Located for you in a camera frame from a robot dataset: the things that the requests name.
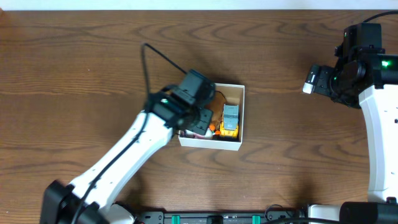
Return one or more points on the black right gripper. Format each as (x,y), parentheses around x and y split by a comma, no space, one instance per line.
(325,73)

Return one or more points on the brown plush toy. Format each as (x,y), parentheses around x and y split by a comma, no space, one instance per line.
(217,106)

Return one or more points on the yellow grey toy truck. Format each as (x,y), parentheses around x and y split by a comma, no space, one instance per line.
(229,127)

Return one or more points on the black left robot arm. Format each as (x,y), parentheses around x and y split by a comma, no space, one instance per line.
(90,197)

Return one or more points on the white cardboard box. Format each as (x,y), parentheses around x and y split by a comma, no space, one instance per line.
(235,95)

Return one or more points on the black mounting rail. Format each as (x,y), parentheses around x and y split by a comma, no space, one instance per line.
(273,212)

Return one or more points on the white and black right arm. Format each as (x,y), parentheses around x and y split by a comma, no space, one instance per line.
(365,78)

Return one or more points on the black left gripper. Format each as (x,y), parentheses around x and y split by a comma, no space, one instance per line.
(203,121)

